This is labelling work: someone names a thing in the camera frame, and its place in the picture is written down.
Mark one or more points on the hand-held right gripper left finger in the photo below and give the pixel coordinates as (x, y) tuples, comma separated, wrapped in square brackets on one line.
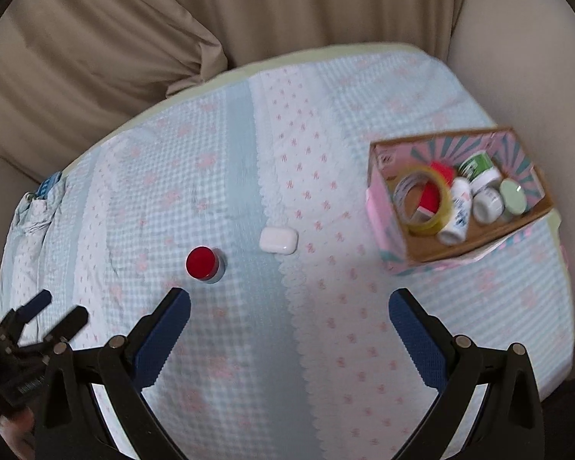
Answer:
[(160, 340)]

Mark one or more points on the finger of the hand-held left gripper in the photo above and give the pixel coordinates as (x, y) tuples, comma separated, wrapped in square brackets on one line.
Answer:
[(69, 323), (36, 304)]

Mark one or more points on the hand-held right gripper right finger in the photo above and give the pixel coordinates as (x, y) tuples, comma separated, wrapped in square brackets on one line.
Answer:
[(419, 340)]

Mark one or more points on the red lid clear jar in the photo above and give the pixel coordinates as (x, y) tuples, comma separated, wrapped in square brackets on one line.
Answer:
[(201, 262)]

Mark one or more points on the patterned cardboard box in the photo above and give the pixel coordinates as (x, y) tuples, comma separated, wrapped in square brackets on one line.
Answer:
[(397, 244)]

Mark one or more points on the clear yellow tape roll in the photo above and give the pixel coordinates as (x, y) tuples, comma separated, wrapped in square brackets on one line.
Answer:
[(433, 227)]

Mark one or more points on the white printed bottle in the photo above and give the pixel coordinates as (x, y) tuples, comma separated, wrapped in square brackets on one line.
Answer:
[(455, 220)]

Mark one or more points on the red rectangular box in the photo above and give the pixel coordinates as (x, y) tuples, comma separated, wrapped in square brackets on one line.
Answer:
[(429, 199)]

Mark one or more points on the small black jar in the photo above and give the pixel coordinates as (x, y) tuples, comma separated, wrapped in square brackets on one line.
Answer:
[(488, 206)]

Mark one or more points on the white earbuds case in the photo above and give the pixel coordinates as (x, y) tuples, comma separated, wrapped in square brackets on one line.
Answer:
[(279, 239)]

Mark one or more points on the pale green round jar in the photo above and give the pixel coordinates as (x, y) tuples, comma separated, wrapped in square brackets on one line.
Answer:
[(513, 196)]

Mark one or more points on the white jar green lid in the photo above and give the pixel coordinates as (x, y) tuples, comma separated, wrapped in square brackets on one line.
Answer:
[(479, 167)]

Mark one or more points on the person's left hand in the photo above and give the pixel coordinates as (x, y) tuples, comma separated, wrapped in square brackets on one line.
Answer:
[(17, 433)]

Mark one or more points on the crumpled light blue cloth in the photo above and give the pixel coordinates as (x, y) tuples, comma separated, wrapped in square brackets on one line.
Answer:
[(26, 230)]

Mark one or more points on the upholstered headboard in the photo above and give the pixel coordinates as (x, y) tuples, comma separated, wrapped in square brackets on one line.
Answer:
[(9, 191)]

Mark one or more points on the blue packet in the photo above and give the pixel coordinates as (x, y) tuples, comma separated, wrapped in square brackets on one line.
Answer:
[(49, 185)]

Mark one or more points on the blue pink checked blanket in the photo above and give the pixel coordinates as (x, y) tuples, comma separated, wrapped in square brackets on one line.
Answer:
[(268, 163)]

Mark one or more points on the beige curtain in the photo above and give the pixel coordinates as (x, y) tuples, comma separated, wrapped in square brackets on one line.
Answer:
[(316, 0), (76, 57)]

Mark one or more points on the pale green bed sheet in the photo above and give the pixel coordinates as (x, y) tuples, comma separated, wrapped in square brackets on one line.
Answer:
[(206, 84)]

